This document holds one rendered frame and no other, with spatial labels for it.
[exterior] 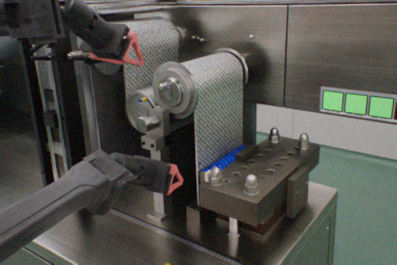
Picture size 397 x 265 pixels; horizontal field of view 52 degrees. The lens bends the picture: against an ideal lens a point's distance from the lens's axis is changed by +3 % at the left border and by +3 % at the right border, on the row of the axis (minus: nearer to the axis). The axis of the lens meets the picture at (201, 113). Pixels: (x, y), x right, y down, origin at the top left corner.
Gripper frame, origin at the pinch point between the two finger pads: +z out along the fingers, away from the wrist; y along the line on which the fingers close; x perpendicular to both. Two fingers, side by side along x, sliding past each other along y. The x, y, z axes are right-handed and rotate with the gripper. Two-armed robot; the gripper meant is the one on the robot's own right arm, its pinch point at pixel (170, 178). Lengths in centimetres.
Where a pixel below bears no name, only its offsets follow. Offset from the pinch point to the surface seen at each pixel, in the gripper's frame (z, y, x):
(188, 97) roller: -1.7, 0.1, 20.1
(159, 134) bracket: 1.4, -8.4, 9.9
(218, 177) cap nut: 7.6, 8.3, 3.2
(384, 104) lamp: 29, 38, 32
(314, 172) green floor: 250, -44, 27
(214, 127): 12.5, 0.7, 15.9
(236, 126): 24.1, 0.7, 18.8
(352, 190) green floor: 239, -11, 19
